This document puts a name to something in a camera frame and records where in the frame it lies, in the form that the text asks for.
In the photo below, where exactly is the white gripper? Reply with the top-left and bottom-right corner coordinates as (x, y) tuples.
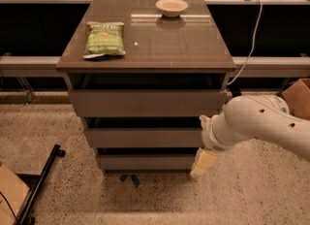
(190, 115), (225, 177)

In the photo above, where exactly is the grey bottom drawer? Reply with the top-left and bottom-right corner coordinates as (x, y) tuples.
(96, 147), (197, 171)

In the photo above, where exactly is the grey drawer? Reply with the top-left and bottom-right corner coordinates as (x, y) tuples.
(84, 116), (202, 148)
(67, 73), (229, 118)
(96, 147), (197, 171)

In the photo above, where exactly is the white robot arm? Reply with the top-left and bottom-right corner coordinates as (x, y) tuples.
(190, 95), (310, 177)

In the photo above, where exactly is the grey drawer cabinet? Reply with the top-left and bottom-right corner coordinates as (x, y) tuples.
(55, 0), (236, 176)

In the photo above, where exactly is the grey middle drawer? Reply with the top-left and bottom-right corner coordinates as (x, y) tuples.
(84, 116), (202, 148)

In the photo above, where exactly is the grey top drawer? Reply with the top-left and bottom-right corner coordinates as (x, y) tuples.
(67, 73), (229, 118)

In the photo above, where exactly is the cardboard box right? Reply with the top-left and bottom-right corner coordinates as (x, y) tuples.
(282, 79), (310, 120)

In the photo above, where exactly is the cardboard box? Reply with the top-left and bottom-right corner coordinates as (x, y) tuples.
(282, 79), (310, 120)
(0, 163), (29, 225)

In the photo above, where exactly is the white bowl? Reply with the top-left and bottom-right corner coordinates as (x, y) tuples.
(156, 0), (188, 17)

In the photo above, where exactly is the green chip bag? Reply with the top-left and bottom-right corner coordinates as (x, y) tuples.
(83, 21), (125, 59)

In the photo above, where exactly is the cardboard box left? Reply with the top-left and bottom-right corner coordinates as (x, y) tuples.
(0, 163), (29, 225)

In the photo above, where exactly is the black bracket leg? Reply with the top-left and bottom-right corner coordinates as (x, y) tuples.
(228, 79), (241, 97)

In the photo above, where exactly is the metal rail beam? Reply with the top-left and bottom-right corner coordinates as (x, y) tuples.
(0, 56), (310, 78)

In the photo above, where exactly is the white cable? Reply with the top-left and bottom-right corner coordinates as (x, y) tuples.
(226, 0), (264, 86)

